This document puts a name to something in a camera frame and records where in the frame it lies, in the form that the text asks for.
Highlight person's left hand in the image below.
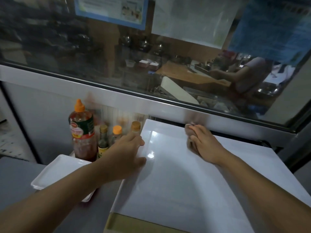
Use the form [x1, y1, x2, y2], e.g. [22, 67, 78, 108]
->
[99, 132, 147, 183]

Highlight person's right hand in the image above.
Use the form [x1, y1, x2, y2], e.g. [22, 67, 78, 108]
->
[188, 124, 229, 165]

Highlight small glass bottle tan cap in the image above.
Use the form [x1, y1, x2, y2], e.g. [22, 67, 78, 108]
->
[98, 125, 109, 159]

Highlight brown cloth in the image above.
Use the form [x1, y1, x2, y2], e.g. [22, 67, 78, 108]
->
[184, 122, 199, 152]

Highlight dark sauce bottle orange cap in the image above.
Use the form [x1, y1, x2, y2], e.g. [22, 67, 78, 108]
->
[109, 125, 123, 146]

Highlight large ketchup bottle orange cap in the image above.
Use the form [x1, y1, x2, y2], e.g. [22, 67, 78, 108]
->
[69, 99, 98, 162]

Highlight plain white rectangular plate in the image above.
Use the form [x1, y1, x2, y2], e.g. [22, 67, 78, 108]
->
[81, 193, 97, 203]

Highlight white microwave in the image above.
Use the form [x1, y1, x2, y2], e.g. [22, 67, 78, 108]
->
[104, 118, 311, 233]

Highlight white rectangular plate red underside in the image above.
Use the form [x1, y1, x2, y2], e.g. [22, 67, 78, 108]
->
[31, 154, 98, 197]

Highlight person's left forearm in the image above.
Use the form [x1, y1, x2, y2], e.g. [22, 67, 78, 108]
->
[0, 165, 115, 233]

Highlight person's right forearm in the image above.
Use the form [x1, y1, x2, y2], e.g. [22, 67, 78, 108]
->
[216, 152, 311, 233]

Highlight stainless steel table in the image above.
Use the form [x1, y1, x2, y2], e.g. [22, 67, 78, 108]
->
[52, 152, 124, 233]

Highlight white tilted board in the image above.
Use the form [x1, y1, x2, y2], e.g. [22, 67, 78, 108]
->
[160, 76, 200, 105]

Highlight wooden kitchen counter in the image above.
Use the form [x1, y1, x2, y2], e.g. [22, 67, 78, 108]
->
[155, 61, 231, 86]

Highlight shiny metal bowl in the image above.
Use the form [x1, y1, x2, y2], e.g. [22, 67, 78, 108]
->
[256, 83, 280, 96]

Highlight low grey cabinet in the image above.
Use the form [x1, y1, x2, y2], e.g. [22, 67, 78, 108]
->
[0, 156, 47, 211]

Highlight white paper notice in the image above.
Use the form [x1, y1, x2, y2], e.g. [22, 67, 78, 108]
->
[151, 0, 240, 49]

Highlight blue bordered poster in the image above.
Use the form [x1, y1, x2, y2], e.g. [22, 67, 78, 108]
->
[74, 0, 149, 30]

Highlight glass window aluminium frame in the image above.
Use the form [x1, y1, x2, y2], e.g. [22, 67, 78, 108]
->
[0, 0, 311, 143]

